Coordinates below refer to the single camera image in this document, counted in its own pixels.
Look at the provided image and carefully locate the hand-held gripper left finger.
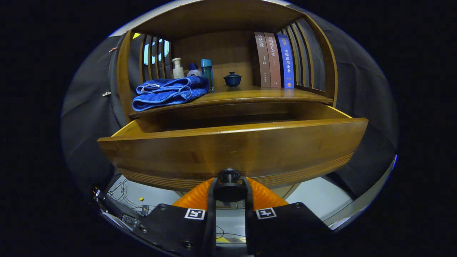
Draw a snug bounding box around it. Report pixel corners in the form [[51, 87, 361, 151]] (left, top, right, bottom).
[[133, 177, 217, 256]]

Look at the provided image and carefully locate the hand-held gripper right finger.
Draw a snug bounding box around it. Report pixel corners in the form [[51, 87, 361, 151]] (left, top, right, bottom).
[[243, 177, 334, 255]]

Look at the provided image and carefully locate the wooden drawer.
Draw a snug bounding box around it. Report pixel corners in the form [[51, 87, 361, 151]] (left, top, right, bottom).
[[97, 104, 369, 202]]

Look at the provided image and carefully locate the wooden countertop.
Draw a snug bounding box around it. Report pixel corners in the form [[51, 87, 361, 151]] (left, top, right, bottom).
[[129, 85, 334, 119]]

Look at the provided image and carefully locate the wooden cabinet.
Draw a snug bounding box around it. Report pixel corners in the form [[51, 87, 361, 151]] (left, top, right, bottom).
[[116, 0, 339, 209]]

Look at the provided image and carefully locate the black floor device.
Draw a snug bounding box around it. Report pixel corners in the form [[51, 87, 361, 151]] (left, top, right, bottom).
[[94, 189, 143, 230]]

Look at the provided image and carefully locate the folded blue towel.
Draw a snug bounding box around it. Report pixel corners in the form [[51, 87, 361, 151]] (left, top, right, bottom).
[[132, 76, 210, 112]]

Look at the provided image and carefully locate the blue lidded teacup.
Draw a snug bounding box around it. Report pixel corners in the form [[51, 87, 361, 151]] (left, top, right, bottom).
[[224, 72, 242, 87]]

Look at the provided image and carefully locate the teal slim bottle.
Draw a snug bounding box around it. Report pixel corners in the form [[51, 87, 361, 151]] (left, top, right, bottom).
[[200, 59, 214, 92]]

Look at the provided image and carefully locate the white pump bottle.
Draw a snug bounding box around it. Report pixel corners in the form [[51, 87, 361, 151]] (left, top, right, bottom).
[[171, 58, 185, 79]]

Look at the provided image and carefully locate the black backdrop cloth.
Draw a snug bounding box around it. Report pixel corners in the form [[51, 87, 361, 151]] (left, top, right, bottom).
[[61, 4, 398, 200]]

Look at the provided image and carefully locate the dark brown book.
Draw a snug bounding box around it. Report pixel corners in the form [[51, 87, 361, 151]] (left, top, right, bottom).
[[254, 32, 271, 88]]

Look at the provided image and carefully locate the reddish brown book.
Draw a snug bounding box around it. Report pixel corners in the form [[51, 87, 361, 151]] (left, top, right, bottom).
[[264, 32, 281, 88]]

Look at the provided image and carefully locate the blue book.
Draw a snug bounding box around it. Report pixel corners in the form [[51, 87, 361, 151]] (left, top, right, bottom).
[[277, 34, 295, 89]]

